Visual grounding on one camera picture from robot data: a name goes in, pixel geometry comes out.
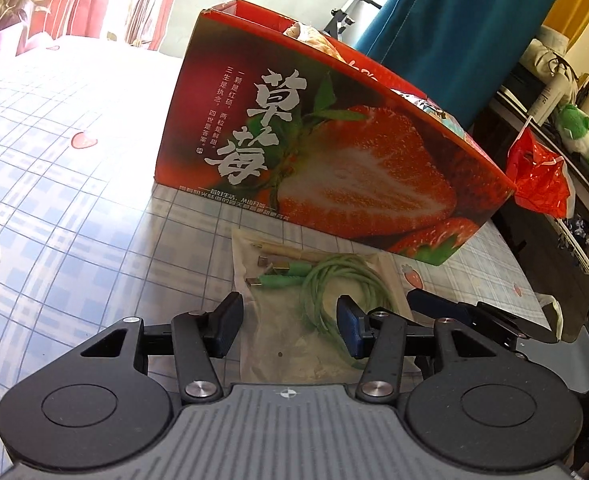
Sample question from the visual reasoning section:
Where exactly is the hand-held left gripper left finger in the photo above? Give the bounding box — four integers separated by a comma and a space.
74, 291, 246, 404

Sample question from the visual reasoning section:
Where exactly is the red cardboard box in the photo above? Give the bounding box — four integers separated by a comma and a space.
154, 0, 519, 267

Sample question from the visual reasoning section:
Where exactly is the plaid strawberry tablecloth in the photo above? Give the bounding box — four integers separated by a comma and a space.
0, 34, 551, 480

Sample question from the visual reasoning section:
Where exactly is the clear plastic bag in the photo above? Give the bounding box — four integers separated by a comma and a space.
230, 227, 421, 384

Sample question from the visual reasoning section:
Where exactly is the teal curtain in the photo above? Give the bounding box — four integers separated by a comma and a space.
357, 0, 588, 131

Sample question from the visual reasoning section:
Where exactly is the red plastic bag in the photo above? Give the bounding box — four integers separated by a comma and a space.
505, 127, 578, 219

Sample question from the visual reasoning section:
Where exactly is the black desk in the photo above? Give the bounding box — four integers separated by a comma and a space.
474, 84, 589, 272

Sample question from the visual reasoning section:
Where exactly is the beige drawstring bag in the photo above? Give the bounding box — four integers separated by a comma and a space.
519, 32, 583, 84

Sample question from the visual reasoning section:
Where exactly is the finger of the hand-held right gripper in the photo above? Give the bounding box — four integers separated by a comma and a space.
407, 287, 478, 325

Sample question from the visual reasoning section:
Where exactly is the black exercise bike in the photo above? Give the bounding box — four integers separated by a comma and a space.
324, 0, 391, 41

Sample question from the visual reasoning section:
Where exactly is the green and white plush toy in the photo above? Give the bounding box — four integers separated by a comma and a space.
554, 103, 589, 186

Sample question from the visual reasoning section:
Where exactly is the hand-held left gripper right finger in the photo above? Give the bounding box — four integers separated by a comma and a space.
337, 295, 508, 404

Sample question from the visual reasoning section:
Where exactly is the white spray bottle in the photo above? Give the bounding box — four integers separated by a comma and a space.
527, 79, 568, 126

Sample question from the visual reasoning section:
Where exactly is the colourful printed cloth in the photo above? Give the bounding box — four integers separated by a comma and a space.
389, 87, 469, 134

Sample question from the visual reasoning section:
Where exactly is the orange patterned cloth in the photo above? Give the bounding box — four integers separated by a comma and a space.
284, 20, 354, 64

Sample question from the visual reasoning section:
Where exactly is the green charging cable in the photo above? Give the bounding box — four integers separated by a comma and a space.
246, 254, 401, 372

